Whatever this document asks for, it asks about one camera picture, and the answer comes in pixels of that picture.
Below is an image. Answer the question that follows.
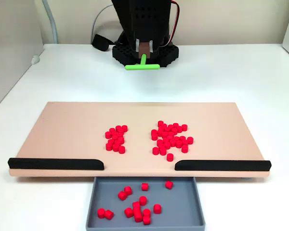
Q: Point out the green T pusher brown handle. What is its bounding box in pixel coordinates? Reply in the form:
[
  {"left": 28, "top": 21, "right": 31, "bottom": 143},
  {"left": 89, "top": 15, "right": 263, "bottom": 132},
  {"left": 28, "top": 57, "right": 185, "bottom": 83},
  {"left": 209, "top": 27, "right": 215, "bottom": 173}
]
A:
[{"left": 124, "top": 42, "right": 160, "bottom": 71}]

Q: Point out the grey shallow container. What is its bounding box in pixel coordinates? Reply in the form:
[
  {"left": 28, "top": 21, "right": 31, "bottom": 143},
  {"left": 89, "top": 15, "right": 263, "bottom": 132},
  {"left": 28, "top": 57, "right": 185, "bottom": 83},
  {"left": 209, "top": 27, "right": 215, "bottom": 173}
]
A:
[{"left": 85, "top": 177, "right": 206, "bottom": 231}]

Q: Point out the white curved tube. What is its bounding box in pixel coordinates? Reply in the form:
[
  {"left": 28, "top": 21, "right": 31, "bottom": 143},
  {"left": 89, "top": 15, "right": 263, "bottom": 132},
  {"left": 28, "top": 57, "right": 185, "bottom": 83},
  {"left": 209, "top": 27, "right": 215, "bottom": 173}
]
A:
[{"left": 41, "top": 0, "right": 59, "bottom": 44}]

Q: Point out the beige flat tray board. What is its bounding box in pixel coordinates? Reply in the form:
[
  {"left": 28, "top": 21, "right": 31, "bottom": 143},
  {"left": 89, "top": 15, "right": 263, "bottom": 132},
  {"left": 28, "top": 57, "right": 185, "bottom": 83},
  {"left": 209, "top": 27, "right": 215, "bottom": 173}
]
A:
[{"left": 8, "top": 101, "right": 272, "bottom": 180}]

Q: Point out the red white black servo cable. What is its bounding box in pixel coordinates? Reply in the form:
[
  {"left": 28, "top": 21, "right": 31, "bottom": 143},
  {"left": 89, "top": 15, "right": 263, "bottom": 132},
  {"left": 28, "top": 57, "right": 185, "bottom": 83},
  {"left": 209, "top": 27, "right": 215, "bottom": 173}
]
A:
[{"left": 168, "top": 0, "right": 181, "bottom": 47}]

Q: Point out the thin grey cable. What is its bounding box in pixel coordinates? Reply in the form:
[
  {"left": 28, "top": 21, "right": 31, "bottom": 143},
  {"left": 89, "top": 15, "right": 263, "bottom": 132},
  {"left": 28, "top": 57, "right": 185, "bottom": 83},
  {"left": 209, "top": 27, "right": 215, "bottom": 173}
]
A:
[{"left": 90, "top": 3, "right": 116, "bottom": 45}]

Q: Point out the black foam edge rail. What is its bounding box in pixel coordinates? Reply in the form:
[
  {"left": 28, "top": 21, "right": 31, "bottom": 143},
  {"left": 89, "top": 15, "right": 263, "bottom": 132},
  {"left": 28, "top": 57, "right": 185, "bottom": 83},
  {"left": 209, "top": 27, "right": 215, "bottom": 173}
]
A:
[
  {"left": 174, "top": 159, "right": 272, "bottom": 172},
  {"left": 7, "top": 157, "right": 105, "bottom": 171}
]

